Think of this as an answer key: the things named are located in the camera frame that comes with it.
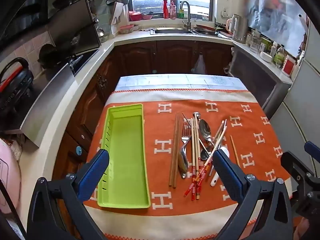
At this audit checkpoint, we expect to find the white bowl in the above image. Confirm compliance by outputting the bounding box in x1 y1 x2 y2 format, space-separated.
260 51 273 63

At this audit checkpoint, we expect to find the black wok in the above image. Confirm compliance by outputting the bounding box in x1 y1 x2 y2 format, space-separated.
38 44 77 69

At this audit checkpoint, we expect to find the frying pan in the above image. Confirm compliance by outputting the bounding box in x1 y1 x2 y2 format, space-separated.
195 24 222 36

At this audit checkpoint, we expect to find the gas stove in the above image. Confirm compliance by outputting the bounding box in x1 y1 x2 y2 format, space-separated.
67 49 99 77

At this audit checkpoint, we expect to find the steel sink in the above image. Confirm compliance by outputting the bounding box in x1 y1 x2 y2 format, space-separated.
150 27 197 35

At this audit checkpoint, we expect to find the steel kitchen faucet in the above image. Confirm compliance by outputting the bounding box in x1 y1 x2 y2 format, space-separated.
179 1 192 29

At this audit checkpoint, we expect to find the red basin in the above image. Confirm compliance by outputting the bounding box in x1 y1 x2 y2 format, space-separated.
129 10 153 22

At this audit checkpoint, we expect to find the green label bottle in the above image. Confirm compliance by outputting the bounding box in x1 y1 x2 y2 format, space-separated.
274 45 286 68

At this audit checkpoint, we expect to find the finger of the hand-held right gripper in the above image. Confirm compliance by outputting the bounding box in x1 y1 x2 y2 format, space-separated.
280 151 317 188
304 141 320 162

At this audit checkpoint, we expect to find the white ceramic spoon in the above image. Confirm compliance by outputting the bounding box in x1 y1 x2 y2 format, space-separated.
210 146 230 187

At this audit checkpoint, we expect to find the light blue tablecloth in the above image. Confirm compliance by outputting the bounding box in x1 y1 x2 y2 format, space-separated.
114 74 248 92

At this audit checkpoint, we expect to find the steel electric kettle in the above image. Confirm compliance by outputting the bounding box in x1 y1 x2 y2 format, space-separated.
232 14 248 43

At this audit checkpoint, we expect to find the green plastic utensil tray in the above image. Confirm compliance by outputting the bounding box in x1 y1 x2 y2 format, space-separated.
96 103 152 208

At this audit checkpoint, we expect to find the orange patterned blanket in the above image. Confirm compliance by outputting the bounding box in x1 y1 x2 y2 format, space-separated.
82 90 292 240

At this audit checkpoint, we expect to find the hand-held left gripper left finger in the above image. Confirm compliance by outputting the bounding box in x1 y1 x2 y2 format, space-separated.
26 149 110 240

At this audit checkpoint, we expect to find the pink food container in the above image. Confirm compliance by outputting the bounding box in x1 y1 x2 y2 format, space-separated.
119 24 139 34

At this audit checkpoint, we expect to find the grey refrigerator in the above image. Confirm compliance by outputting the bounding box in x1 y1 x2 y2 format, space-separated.
265 17 320 155

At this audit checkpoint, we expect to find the person's right forearm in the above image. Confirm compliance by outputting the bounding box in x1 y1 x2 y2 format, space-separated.
299 216 320 240

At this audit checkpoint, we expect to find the dark grey built-in appliance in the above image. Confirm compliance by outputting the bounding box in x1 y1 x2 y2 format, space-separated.
229 47 283 117

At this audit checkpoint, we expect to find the metal fork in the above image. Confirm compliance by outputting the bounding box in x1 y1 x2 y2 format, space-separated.
180 123 192 180

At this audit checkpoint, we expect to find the short tan wooden chopstick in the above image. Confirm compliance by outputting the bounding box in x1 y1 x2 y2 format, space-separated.
230 135 240 167

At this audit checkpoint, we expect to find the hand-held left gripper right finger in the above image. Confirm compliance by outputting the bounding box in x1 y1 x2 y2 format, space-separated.
212 149 293 240

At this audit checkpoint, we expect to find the blue plastic wall cover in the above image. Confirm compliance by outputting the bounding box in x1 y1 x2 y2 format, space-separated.
246 0 309 57

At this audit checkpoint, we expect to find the black pressure cooker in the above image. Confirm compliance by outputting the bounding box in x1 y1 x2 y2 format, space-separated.
0 57 35 112

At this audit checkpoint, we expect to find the pink appliance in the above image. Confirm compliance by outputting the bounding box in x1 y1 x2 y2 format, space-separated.
0 139 22 214

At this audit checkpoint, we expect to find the clear glass jar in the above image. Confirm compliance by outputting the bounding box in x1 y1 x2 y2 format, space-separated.
249 29 261 53

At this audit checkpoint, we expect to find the red-striped pale chopstick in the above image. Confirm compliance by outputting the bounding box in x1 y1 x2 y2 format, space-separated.
190 118 196 202
184 120 225 197
199 119 228 193
194 118 200 200

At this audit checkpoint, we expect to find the hanging plastic bag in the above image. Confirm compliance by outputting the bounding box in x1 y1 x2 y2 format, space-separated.
191 53 207 74

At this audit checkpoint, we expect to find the red and white container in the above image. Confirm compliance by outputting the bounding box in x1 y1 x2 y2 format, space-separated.
281 54 297 78

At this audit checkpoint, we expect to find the large metal spoon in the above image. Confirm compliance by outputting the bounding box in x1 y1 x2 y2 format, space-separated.
199 119 218 155

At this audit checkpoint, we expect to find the small round metal spoon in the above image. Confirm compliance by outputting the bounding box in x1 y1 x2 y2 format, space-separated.
192 112 201 155

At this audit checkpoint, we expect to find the pale cutting board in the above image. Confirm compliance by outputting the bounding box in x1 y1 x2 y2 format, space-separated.
110 2 125 35

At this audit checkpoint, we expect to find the stainless steel splash guard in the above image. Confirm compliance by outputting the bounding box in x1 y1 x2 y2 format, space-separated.
20 64 76 148

